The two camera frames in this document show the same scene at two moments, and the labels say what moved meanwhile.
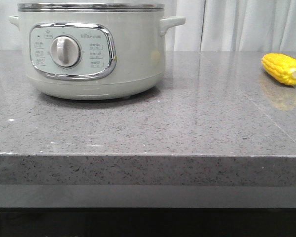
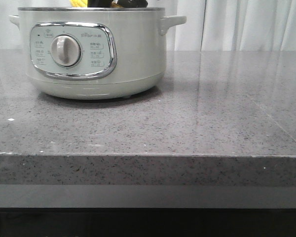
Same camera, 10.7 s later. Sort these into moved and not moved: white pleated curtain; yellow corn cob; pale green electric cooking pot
Moved: yellow corn cob
Not moved: pale green electric cooking pot; white pleated curtain
